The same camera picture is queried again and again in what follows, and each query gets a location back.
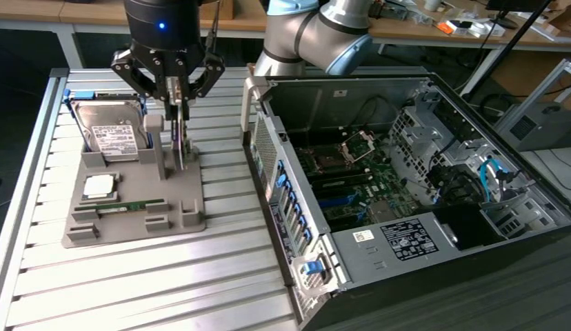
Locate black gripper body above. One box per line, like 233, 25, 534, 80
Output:
123, 0, 210, 79

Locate graphics card with metal bracket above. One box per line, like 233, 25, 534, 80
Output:
169, 76, 195, 172

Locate long wooden desk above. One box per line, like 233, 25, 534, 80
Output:
0, 0, 269, 70

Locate silver CPU chip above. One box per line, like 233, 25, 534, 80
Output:
82, 174, 119, 201

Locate CPU socket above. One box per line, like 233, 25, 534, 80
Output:
311, 146, 351, 175

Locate metal socket cover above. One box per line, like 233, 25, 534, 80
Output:
339, 130, 378, 163

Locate green RAM stick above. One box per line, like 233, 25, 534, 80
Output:
311, 173, 375, 191
87, 200, 166, 213

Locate grey parts rack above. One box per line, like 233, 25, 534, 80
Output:
62, 114, 209, 249

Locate blue expansion slot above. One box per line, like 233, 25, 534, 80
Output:
318, 193, 363, 209

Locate perforated metal drive cage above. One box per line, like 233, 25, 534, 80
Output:
387, 103, 457, 208

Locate green motherboard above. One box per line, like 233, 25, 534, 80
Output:
293, 132, 437, 232

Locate blue case latch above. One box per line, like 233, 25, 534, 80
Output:
299, 261, 325, 276

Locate white tape roll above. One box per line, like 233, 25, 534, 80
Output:
467, 20, 507, 38

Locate grey power supply unit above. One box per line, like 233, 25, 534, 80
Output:
330, 212, 463, 285

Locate black slanted pole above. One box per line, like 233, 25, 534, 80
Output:
459, 0, 555, 97

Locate black monitor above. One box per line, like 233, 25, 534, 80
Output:
486, 0, 553, 29

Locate cluttered wooden desk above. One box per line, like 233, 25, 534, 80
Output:
373, 0, 571, 54

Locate grey computer tower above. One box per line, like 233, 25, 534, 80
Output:
495, 101, 571, 152

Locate metal disk bay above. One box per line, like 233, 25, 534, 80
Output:
451, 139, 566, 241

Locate open black PC case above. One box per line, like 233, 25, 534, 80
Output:
241, 67, 571, 331

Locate black hanging cable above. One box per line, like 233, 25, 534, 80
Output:
203, 0, 222, 54

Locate hard disk with blue bracket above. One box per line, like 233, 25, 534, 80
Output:
63, 88, 151, 163

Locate black wire loop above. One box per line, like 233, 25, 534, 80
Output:
357, 95, 403, 129

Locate blue wire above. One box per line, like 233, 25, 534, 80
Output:
478, 157, 511, 203

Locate aluminium profile frame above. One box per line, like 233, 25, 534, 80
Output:
515, 57, 571, 114

